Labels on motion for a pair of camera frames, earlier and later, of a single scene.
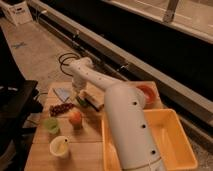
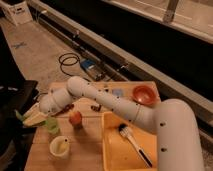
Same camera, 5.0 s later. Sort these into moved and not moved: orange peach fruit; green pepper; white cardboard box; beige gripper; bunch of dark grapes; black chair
Moved: green pepper; beige gripper
Not moved: black chair; bunch of dark grapes; white cardboard box; orange peach fruit
